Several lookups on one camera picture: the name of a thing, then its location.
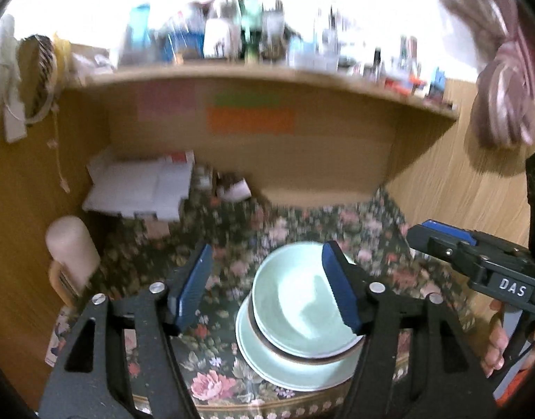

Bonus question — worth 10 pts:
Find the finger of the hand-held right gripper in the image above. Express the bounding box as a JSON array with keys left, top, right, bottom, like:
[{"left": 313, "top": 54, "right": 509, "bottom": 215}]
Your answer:
[
  {"left": 407, "top": 224, "right": 486, "bottom": 286},
  {"left": 422, "top": 219, "right": 530, "bottom": 263}
]

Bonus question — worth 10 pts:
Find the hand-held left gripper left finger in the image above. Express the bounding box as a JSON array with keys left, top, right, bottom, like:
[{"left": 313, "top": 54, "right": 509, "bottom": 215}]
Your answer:
[{"left": 38, "top": 243, "right": 213, "bottom": 419}]

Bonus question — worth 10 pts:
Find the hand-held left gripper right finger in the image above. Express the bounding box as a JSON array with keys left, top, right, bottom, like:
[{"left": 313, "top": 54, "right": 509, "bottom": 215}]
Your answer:
[{"left": 322, "top": 240, "right": 499, "bottom": 419}]

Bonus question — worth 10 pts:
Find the light green bowl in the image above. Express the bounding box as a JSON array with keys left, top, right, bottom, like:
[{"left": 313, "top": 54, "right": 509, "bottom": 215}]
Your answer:
[{"left": 251, "top": 242, "right": 365, "bottom": 356}]

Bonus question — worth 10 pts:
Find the light green plate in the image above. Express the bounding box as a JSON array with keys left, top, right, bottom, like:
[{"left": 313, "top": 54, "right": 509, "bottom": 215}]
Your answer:
[{"left": 235, "top": 297, "right": 368, "bottom": 391}]

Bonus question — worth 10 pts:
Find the person's right hand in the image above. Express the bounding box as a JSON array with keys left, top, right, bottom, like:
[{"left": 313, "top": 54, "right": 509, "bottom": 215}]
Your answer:
[{"left": 481, "top": 299, "right": 510, "bottom": 378}]

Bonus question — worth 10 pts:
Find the dark floral tablecloth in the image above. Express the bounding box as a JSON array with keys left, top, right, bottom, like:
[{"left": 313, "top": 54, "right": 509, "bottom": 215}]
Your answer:
[{"left": 45, "top": 188, "right": 473, "bottom": 419}]

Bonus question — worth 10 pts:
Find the pile of printed packets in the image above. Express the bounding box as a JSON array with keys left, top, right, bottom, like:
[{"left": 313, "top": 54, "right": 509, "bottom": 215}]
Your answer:
[{"left": 193, "top": 163, "right": 225, "bottom": 197}]

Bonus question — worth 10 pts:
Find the pile of papers and boxes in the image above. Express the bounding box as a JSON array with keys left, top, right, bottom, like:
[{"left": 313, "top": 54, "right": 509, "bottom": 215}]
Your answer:
[{"left": 82, "top": 150, "right": 195, "bottom": 221}]

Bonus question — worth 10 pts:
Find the beige cylindrical container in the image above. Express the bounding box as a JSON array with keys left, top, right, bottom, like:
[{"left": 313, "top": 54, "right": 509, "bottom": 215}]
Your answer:
[{"left": 46, "top": 216, "right": 101, "bottom": 278}]

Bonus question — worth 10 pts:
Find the wooden desk hutch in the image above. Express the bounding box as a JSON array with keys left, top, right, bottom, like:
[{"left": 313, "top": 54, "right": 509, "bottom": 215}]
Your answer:
[{"left": 0, "top": 63, "right": 535, "bottom": 406}]

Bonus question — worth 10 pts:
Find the striped pink curtain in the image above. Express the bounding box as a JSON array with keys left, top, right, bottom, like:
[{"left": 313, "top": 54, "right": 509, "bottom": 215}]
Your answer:
[{"left": 420, "top": 0, "right": 535, "bottom": 149}]

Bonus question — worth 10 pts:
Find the orange sticky note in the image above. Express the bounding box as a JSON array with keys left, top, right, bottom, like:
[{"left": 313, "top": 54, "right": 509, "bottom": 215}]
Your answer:
[{"left": 206, "top": 107, "right": 295, "bottom": 135}]

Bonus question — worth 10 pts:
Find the pink sticky note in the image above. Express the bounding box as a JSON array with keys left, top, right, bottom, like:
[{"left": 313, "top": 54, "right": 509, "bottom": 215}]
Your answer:
[{"left": 137, "top": 84, "right": 196, "bottom": 118}]

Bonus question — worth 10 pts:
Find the green sticky note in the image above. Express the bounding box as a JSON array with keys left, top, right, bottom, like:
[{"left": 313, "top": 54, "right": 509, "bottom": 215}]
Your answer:
[{"left": 214, "top": 91, "right": 280, "bottom": 108}]

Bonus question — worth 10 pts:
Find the white hanging tag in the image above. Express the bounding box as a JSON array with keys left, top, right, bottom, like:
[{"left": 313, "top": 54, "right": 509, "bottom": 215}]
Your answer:
[{"left": 3, "top": 96, "right": 27, "bottom": 142}]

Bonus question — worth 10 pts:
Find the blue liquid bottle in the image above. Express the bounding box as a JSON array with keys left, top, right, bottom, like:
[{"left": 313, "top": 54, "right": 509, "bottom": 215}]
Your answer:
[{"left": 128, "top": 4, "right": 151, "bottom": 64}]

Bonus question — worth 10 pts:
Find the clear labelled glass bottle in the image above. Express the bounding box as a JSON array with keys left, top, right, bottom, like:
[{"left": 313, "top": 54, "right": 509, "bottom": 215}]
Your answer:
[{"left": 204, "top": 0, "right": 233, "bottom": 57}]

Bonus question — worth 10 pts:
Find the yellow hair band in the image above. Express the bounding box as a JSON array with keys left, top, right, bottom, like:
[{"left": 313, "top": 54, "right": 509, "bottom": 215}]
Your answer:
[{"left": 53, "top": 35, "right": 72, "bottom": 83}]

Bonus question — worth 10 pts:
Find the green pump bottle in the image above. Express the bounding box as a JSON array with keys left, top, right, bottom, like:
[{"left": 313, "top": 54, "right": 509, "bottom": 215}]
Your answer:
[{"left": 241, "top": 0, "right": 262, "bottom": 64}]

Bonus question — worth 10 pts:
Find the thin hanging cord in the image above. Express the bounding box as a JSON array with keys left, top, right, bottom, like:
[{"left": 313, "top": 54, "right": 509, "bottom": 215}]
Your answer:
[{"left": 53, "top": 105, "right": 71, "bottom": 193}]

